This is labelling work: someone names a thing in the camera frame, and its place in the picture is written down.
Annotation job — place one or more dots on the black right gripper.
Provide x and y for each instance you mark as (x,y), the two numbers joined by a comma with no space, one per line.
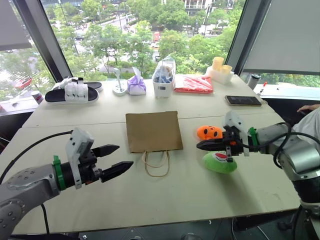
(233,146)

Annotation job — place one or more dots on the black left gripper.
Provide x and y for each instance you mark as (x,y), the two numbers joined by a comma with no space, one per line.
(88,171)

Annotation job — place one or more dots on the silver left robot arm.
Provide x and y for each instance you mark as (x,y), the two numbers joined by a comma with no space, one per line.
(27,182)

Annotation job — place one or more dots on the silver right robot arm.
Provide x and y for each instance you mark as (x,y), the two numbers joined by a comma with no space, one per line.
(295,155)

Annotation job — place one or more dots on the brown paper bag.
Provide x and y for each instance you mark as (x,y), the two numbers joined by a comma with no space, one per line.
(153,132)

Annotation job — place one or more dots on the purple tissue pack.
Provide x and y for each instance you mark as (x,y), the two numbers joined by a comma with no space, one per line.
(136,86)

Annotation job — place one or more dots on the clear plastic bag with items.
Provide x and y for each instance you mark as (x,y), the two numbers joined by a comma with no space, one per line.
(163,71)

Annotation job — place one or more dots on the bystander bare hand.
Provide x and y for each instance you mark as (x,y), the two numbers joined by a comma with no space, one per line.
(308,108)

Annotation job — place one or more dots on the orange plush toy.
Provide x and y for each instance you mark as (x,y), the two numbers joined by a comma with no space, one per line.
(208,132)

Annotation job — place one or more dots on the green plush toy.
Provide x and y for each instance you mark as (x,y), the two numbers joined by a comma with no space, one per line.
(217,165)

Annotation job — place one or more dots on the black smartphone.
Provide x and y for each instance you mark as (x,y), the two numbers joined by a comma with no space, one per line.
(242,100)

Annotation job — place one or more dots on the red plastic package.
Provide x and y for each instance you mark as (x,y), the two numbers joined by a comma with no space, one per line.
(193,85)

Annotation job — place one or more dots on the white cup holder tray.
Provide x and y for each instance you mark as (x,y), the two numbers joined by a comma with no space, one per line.
(220,76)

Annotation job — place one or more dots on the white desk stand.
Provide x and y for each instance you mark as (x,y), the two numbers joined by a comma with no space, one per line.
(119,88)

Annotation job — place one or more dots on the white storage bin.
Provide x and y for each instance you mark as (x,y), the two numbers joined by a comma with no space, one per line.
(163,88)

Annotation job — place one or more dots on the grey tumbler black lid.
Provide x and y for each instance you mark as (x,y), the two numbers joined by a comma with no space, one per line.
(253,81)

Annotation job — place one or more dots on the short yellow cup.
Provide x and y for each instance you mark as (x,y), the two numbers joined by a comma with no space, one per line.
(226,69)

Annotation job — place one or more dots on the tall yellow cup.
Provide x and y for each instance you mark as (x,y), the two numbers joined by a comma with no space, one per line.
(217,63)

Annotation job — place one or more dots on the red and white can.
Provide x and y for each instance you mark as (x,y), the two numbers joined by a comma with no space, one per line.
(37,98)

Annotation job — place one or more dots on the bystander white shirt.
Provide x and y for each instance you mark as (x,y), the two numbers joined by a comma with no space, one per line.
(310,125)

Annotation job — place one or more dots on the grey roller blind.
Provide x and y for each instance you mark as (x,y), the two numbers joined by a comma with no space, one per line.
(13,23)
(287,35)

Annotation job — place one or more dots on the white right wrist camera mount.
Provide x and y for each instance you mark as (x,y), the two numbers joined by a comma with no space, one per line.
(236,122)

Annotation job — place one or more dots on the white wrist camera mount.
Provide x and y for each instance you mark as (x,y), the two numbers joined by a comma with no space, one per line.
(236,122)
(77,142)

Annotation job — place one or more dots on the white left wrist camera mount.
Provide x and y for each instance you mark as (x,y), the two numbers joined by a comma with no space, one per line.
(77,142)

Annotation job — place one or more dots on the dark window frame pillar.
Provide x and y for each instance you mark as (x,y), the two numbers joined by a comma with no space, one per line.
(240,37)
(42,37)

